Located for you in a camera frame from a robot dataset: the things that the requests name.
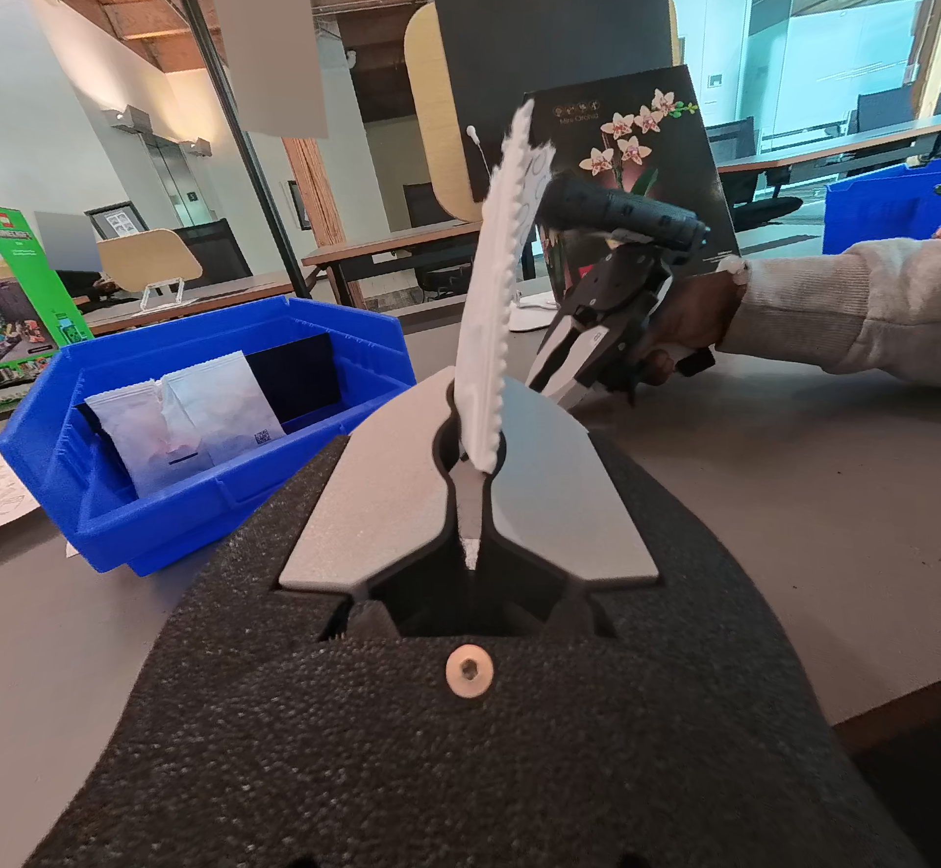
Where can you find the metal lift door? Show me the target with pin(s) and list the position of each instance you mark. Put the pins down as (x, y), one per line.
(180, 181)

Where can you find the framed wall notice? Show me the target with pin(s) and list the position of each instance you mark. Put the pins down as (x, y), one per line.
(117, 221)

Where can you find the blue plastic bin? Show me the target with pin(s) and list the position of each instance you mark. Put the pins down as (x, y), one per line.
(875, 214)
(220, 515)

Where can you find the green toy set box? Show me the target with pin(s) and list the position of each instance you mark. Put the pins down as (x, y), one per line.
(37, 280)

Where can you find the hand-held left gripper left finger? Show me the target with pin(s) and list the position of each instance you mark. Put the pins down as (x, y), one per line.
(360, 508)

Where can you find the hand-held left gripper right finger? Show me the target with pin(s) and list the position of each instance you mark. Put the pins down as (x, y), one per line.
(581, 515)

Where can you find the wooden post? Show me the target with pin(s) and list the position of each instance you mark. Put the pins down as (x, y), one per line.
(316, 185)

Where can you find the tan board on clear stand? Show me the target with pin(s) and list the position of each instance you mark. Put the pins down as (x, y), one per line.
(147, 258)

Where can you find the black vertical pole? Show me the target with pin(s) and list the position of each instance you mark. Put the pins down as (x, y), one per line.
(220, 89)

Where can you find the white paper bag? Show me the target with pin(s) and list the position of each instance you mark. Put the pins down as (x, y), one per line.
(213, 405)
(485, 309)

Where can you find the dark toy brick set box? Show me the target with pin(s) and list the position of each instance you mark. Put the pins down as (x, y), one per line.
(684, 148)

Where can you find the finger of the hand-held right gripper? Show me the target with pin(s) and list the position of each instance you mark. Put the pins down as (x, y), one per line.
(584, 365)
(562, 343)

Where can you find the black panel with tan frame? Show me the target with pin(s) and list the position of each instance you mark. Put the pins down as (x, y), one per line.
(544, 8)

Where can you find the grey wall lamp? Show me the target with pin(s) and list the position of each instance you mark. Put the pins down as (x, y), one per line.
(197, 146)
(129, 118)

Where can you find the person's right forearm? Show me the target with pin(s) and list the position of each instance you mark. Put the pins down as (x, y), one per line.
(845, 302)

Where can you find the grey desk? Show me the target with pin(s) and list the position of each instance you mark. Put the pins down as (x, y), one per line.
(772, 515)

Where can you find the dark framed picture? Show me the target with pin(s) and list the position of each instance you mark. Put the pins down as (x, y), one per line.
(300, 205)

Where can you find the wood-edged office desk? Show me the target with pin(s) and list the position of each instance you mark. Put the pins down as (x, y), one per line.
(831, 148)
(220, 291)
(389, 240)

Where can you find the crumpled white paper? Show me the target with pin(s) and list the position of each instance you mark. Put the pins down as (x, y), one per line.
(15, 493)

